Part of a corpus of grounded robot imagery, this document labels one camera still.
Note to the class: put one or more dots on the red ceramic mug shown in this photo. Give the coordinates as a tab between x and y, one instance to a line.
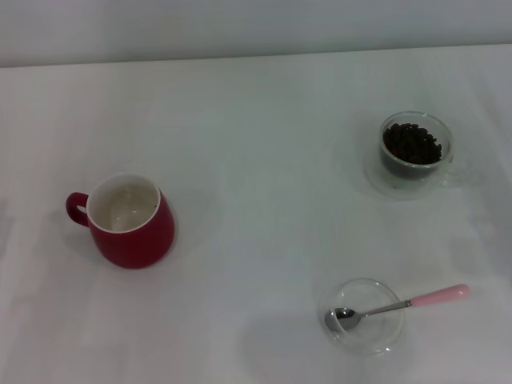
132	244

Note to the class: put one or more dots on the clear glass dish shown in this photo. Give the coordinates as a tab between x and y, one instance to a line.
360	340

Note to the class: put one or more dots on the clear glass saucer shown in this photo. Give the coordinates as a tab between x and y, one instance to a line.
376	180

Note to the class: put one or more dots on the pile of coffee beans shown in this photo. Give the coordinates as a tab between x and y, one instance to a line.
412	143

